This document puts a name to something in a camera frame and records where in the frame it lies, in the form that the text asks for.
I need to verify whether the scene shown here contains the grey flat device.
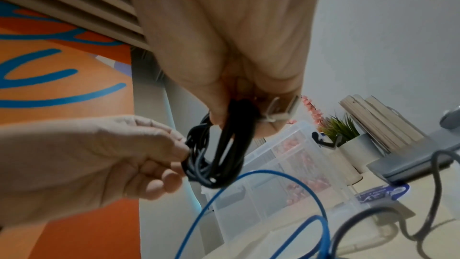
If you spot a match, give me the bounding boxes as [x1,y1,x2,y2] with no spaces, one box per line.
[367,127,460,184]

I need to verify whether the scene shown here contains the grey round knob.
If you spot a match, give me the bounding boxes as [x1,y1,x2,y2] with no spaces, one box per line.
[440,108,460,130]

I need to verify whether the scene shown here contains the person's right hand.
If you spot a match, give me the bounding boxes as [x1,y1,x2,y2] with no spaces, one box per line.
[120,0,324,137]

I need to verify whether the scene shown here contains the loose black cable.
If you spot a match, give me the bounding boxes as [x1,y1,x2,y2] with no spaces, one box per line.
[330,150,460,259]

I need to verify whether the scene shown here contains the black cable bundle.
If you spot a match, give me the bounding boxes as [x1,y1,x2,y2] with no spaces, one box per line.
[181,98,264,189]

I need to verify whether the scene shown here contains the blue cable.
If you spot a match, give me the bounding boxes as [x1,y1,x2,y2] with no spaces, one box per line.
[174,169,332,259]

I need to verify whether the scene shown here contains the white cable tie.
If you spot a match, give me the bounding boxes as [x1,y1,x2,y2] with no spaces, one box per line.
[257,95,301,124]

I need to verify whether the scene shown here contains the pink artificial flowers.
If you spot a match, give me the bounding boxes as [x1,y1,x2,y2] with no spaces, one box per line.
[301,95,326,128]

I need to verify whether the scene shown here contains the black clip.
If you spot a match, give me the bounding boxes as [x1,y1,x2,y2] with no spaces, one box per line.
[310,131,342,148]

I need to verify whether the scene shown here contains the person's left hand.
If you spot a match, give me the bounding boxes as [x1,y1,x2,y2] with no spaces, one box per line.
[0,114,191,228]

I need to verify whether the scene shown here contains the orange panel with blue strokes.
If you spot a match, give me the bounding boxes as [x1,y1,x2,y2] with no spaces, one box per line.
[0,1,144,259]

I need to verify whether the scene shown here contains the blue printed packet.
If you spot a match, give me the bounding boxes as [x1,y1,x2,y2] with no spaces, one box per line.
[354,184,411,204]

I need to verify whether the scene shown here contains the green plant in white pot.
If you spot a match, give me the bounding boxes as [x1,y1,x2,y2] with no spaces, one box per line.
[319,113,384,172]

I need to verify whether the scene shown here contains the pile of small pink pieces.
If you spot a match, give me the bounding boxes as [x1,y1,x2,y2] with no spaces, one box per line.
[271,135,332,205]

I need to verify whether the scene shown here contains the clear plastic storage box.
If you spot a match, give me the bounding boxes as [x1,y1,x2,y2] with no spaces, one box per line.
[200,119,364,245]

